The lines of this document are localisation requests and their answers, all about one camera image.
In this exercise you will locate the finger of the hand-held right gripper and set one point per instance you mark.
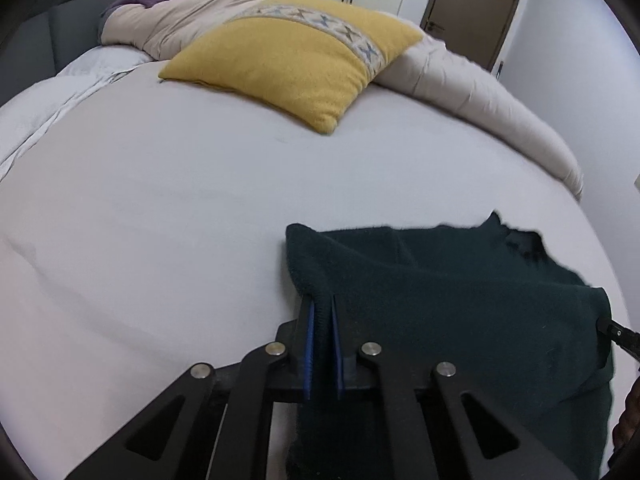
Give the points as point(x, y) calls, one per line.
point(620, 337)

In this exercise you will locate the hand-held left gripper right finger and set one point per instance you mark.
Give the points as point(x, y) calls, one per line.
point(338, 355)

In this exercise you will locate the yellow pillow with patterned band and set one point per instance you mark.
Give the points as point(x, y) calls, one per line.
point(295, 55)

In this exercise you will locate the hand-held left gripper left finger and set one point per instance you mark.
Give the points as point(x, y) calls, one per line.
point(309, 350)

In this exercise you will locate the beige duvet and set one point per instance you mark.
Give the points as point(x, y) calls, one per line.
point(470, 85)

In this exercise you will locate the brown door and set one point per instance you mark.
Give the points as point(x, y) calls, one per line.
point(470, 10)

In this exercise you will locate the grey padded headboard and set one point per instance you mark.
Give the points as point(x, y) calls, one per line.
point(50, 25)

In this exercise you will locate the dark green fleece garment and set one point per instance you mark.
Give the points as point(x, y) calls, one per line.
point(450, 300)

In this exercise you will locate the white towel blanket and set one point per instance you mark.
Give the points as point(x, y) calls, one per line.
point(65, 85)

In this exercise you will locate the bed with white sheet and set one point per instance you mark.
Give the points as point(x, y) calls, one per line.
point(160, 210)

